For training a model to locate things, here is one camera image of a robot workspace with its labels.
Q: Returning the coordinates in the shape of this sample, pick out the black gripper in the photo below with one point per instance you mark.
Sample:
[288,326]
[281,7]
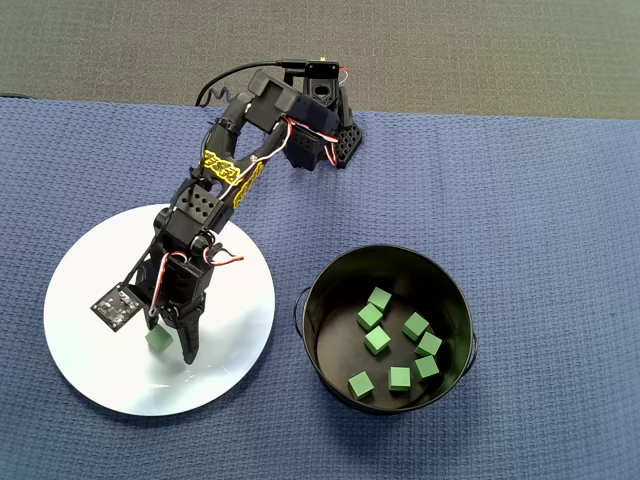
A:
[186,311]

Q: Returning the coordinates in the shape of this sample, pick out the green cube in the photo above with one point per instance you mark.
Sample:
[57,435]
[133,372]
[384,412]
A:
[380,299]
[400,378]
[160,341]
[361,385]
[426,367]
[377,340]
[429,344]
[370,316]
[416,326]

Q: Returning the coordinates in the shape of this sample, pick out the white round plate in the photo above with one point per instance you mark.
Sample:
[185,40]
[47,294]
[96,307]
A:
[100,370]

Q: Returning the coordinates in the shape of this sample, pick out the black metal bucket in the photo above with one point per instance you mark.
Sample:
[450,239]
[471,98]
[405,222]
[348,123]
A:
[340,360]

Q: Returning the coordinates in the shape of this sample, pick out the blue woven table cloth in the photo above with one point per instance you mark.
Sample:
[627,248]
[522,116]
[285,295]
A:
[500,200]

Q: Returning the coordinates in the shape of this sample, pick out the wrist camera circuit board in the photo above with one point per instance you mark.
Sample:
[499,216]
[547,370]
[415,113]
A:
[116,306]

